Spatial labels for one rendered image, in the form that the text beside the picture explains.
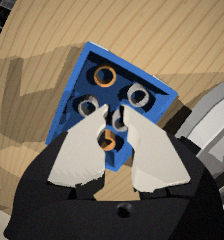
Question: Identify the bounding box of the blue crate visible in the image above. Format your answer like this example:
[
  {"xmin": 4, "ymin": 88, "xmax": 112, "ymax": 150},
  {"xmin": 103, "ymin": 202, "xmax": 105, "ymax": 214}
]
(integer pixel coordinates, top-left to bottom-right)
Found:
[{"xmin": 45, "ymin": 41, "xmax": 178, "ymax": 172}]

